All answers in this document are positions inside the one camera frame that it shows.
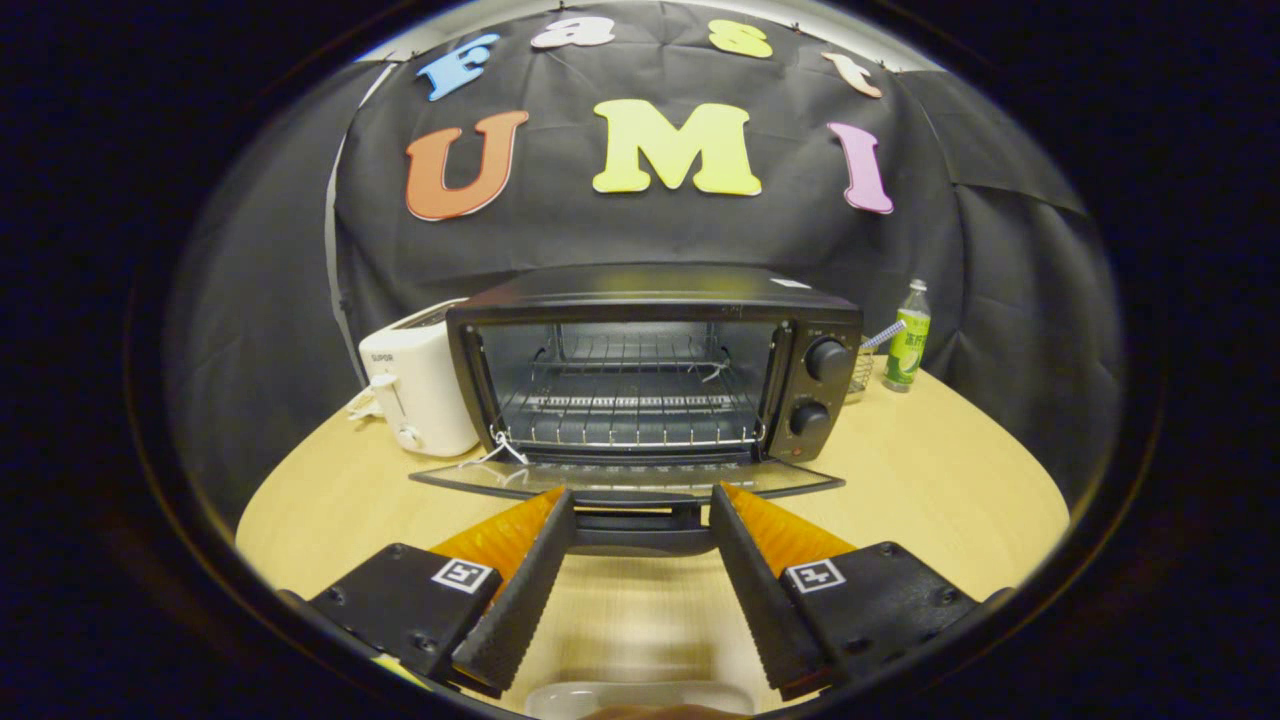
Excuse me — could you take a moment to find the clear cup with straw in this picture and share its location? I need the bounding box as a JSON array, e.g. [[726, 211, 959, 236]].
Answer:
[[845, 319, 907, 406]]

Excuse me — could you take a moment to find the black backdrop cloth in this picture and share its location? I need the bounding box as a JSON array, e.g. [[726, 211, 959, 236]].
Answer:
[[165, 0, 1126, 521]]

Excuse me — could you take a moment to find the white toaster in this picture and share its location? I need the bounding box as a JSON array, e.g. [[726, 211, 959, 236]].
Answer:
[[345, 298, 483, 459]]

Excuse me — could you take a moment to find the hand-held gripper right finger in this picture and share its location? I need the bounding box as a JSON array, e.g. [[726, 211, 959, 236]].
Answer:
[[708, 482, 986, 701]]

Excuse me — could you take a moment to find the black toaster oven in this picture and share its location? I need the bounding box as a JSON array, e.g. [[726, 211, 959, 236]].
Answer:
[[410, 263, 866, 557]]

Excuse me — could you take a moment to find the white plastic plate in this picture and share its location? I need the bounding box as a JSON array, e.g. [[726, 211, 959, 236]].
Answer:
[[525, 680, 757, 719]]

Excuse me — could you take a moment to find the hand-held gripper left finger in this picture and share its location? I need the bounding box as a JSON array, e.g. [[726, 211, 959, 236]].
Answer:
[[300, 487, 578, 699]]

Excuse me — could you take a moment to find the green drink bottle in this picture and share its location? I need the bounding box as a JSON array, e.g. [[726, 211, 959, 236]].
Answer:
[[882, 279, 933, 393]]

